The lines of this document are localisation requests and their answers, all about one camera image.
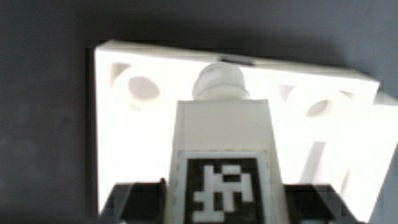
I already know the white square table top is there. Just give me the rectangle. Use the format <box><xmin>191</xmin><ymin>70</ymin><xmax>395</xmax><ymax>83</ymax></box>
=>
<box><xmin>93</xmin><ymin>41</ymin><xmax>398</xmax><ymax>222</ymax></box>

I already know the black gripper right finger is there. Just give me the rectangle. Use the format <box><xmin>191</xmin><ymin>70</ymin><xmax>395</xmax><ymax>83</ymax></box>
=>
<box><xmin>283</xmin><ymin>184</ymin><xmax>358</xmax><ymax>224</ymax></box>

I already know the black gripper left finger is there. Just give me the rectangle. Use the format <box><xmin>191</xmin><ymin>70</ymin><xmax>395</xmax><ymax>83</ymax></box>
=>
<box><xmin>97</xmin><ymin>179</ymin><xmax>166</xmax><ymax>224</ymax></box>

